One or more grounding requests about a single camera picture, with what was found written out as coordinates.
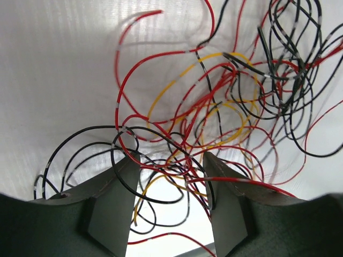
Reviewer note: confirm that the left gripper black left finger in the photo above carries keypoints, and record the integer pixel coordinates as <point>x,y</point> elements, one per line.
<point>90,219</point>

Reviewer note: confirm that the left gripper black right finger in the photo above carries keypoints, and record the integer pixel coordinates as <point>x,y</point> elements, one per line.
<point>251,220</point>

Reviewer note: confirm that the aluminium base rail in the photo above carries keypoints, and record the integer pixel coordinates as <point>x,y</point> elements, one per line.
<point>200,252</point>

